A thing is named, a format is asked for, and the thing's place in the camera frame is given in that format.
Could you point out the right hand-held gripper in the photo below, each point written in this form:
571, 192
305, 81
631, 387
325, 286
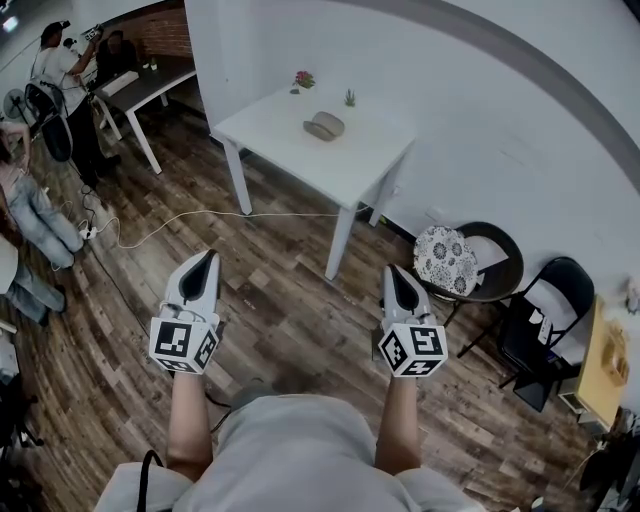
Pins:
422, 345

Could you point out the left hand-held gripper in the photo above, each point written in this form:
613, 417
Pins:
172, 340

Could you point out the person's right forearm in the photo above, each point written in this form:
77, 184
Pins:
400, 425

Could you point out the person's left forearm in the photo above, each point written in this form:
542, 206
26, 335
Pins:
187, 425

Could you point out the floral round cushion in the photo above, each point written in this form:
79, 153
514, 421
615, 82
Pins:
445, 260

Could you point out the white paper sheet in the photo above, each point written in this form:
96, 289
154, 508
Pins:
487, 255

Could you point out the dark round wicker chair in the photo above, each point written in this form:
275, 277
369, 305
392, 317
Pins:
505, 280

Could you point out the white power strip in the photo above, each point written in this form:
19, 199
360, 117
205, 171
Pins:
88, 232

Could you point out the white packet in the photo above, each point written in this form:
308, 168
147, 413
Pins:
542, 325

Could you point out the black folding chair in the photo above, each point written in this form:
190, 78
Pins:
560, 300

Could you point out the person's grey shirt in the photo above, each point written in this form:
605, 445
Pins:
300, 460

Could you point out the black office chair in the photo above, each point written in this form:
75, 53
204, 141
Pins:
57, 140

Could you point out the green succulent in white pot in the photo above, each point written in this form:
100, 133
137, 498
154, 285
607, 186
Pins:
349, 98

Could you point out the light wooden box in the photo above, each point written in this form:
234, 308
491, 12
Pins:
605, 360

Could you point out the white flat box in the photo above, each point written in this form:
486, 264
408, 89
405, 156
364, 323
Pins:
117, 84

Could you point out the small green potted plant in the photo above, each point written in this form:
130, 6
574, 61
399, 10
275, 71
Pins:
153, 64

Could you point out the pink flower potted plant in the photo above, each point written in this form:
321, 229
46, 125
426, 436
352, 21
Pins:
303, 80

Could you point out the black standing fan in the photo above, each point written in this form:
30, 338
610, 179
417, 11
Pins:
14, 102

